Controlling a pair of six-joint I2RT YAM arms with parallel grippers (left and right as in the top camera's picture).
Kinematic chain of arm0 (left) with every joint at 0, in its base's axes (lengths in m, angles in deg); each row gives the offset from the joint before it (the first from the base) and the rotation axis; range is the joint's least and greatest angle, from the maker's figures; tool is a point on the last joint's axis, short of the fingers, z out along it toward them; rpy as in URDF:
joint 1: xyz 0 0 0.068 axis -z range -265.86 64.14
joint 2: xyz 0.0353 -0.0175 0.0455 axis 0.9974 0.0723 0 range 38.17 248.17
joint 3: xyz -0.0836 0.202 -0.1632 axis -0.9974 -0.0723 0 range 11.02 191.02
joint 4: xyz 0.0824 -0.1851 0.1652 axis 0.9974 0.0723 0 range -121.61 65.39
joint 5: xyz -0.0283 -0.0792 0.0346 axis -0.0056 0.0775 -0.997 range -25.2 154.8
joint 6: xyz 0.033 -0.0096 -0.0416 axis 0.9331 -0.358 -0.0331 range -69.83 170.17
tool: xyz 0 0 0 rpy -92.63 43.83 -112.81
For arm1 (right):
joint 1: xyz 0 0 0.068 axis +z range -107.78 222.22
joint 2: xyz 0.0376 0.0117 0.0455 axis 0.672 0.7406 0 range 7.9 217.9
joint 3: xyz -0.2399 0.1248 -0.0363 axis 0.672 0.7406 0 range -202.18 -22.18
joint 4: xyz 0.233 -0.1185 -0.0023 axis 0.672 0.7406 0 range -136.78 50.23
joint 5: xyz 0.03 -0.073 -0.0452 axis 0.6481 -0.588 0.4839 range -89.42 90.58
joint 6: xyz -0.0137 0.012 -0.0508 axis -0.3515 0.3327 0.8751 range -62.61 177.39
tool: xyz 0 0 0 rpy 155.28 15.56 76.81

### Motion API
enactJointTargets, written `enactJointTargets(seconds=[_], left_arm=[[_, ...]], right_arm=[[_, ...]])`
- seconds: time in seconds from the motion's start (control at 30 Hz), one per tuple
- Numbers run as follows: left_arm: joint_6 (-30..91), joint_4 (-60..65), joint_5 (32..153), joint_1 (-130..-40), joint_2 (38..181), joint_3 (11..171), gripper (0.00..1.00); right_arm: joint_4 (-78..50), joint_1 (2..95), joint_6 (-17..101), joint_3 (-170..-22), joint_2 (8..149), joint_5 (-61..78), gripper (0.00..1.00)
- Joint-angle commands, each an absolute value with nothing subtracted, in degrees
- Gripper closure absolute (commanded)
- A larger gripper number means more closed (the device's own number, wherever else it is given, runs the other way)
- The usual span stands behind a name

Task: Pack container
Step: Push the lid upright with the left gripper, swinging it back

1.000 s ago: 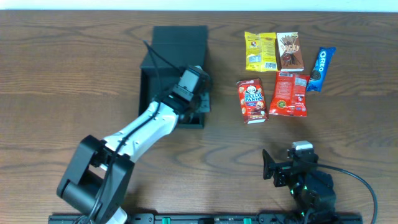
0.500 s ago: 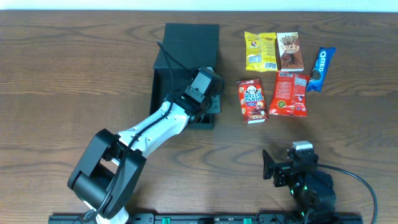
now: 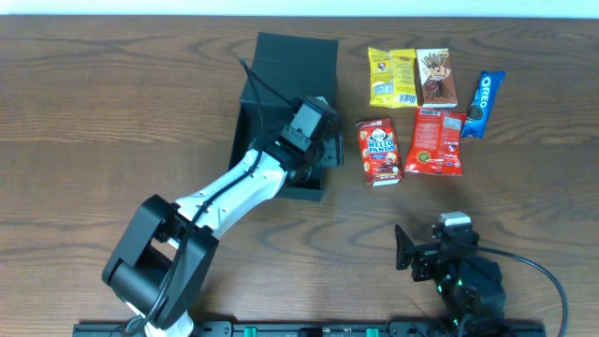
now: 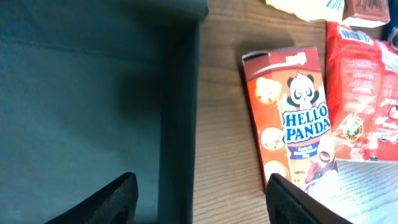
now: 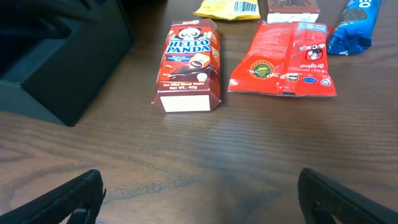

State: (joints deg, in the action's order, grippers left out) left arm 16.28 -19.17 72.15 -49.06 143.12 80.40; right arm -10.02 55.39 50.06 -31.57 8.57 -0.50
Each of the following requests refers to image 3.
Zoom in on dark green box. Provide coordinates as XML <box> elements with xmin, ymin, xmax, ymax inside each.
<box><xmin>252</xmin><ymin>32</ymin><xmax>343</xmax><ymax>201</ymax></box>

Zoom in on yellow snack bag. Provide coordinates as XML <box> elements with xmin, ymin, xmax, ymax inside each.
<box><xmin>368</xmin><ymin>48</ymin><xmax>418</xmax><ymax>109</ymax></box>

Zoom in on blue Oreo packet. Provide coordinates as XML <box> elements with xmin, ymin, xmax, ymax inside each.
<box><xmin>461</xmin><ymin>71</ymin><xmax>505</xmax><ymax>139</ymax></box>

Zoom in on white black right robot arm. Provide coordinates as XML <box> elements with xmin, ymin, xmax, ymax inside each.
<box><xmin>395</xmin><ymin>223</ymin><xmax>505</xmax><ymax>336</ymax></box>

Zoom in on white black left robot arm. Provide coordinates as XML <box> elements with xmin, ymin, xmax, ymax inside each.
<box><xmin>102</xmin><ymin>96</ymin><xmax>341</xmax><ymax>336</ymax></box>

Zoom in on red Hello Panda box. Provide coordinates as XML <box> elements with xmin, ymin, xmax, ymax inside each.
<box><xmin>357</xmin><ymin>118</ymin><xmax>404</xmax><ymax>187</ymax></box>

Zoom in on red snack bag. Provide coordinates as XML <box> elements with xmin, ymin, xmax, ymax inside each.
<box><xmin>405</xmin><ymin>108</ymin><xmax>466</xmax><ymax>176</ymax></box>

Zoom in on brown Pocky box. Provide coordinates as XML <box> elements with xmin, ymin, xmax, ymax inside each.
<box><xmin>416</xmin><ymin>49</ymin><xmax>458</xmax><ymax>109</ymax></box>

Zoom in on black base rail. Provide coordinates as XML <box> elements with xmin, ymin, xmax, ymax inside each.
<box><xmin>72</xmin><ymin>321</ymin><xmax>547</xmax><ymax>337</ymax></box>

